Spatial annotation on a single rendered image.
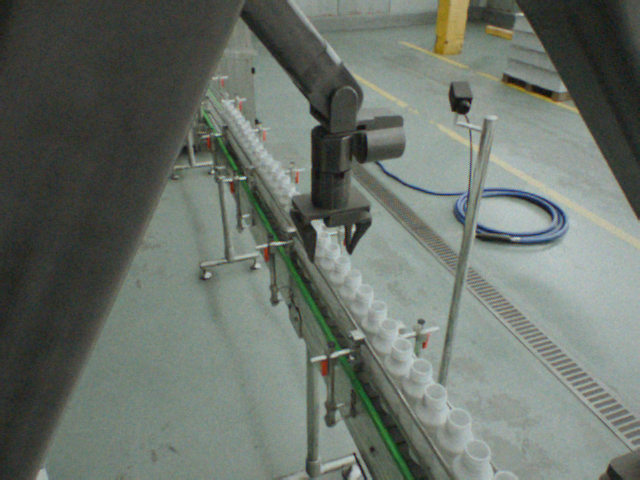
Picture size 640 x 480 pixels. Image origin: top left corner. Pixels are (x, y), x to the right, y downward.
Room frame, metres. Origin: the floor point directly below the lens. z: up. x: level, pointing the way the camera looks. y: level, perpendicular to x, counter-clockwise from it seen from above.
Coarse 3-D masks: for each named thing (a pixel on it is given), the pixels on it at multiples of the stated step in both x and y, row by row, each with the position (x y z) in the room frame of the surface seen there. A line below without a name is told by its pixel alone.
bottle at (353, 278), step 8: (352, 272) 0.95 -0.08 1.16; (360, 272) 0.94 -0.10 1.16; (344, 280) 0.93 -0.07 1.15; (352, 280) 0.92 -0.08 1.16; (360, 280) 0.93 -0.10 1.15; (344, 288) 0.93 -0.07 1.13; (352, 288) 0.92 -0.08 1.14; (344, 296) 0.91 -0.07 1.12; (352, 296) 0.91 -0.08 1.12; (344, 304) 0.91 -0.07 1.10; (344, 320) 0.91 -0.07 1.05; (344, 328) 0.91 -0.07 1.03
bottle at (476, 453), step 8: (472, 440) 0.51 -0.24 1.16; (464, 448) 0.49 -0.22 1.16; (472, 448) 0.50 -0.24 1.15; (480, 448) 0.50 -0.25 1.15; (488, 448) 0.49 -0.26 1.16; (456, 456) 0.51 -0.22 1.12; (464, 456) 0.49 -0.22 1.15; (472, 456) 0.52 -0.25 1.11; (480, 456) 0.50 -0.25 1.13; (488, 456) 0.48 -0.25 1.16; (456, 464) 0.49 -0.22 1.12; (464, 464) 0.48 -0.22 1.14; (472, 464) 0.47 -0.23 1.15; (480, 464) 0.47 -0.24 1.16; (488, 464) 0.49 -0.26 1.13; (456, 472) 0.48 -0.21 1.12; (464, 472) 0.48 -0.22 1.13; (472, 472) 0.47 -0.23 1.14; (480, 472) 0.47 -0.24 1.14; (488, 472) 0.48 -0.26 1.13
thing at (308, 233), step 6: (294, 210) 0.67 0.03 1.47; (294, 216) 0.65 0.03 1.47; (294, 222) 0.65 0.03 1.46; (300, 222) 0.63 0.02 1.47; (300, 228) 0.63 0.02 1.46; (306, 228) 0.63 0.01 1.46; (312, 228) 0.63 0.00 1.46; (300, 234) 0.66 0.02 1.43; (306, 234) 0.61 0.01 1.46; (312, 234) 0.62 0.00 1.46; (306, 240) 0.62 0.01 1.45; (312, 240) 0.62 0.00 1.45; (306, 246) 0.66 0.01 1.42; (312, 246) 0.63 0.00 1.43; (306, 252) 0.66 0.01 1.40; (312, 252) 0.63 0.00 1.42; (312, 258) 0.64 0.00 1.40
